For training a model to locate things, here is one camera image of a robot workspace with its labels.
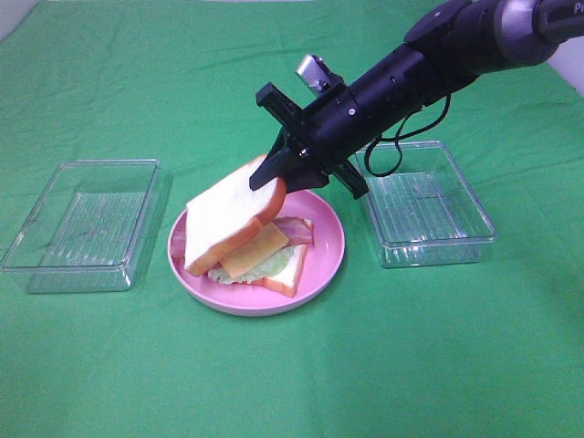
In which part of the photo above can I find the left clear plastic tray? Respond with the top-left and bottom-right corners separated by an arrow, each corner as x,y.
1,159 -> 161,294

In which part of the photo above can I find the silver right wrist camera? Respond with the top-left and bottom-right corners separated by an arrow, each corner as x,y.
296,54 -> 344,97

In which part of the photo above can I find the bacon strip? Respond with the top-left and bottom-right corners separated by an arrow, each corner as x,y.
169,229 -> 186,265
273,216 -> 314,246

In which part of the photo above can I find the green tablecloth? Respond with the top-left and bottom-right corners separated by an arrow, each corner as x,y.
1,1 -> 583,437

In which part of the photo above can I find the toast bread slice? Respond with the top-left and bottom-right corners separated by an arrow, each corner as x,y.
229,245 -> 309,297
184,154 -> 287,276

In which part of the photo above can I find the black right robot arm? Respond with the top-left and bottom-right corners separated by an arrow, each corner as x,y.
249,1 -> 583,197

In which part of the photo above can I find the yellow cheese slice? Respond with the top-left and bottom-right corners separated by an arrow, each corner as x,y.
220,223 -> 289,278

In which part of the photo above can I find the clear plastic tray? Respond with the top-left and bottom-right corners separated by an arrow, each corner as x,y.
351,141 -> 496,268
1,159 -> 161,294

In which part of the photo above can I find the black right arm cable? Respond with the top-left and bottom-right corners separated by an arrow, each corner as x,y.
364,93 -> 453,178

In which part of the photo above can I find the pink round plate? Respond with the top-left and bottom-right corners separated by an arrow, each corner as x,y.
167,190 -> 345,317

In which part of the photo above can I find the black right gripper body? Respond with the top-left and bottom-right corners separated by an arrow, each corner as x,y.
256,44 -> 454,198

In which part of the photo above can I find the green lettuce leaf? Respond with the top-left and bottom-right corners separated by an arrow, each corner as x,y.
207,245 -> 296,285

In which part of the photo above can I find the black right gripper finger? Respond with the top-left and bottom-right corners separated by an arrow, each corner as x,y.
249,130 -> 297,190
285,163 -> 329,193

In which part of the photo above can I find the right clear plastic tray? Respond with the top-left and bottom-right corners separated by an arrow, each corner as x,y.
351,141 -> 496,268

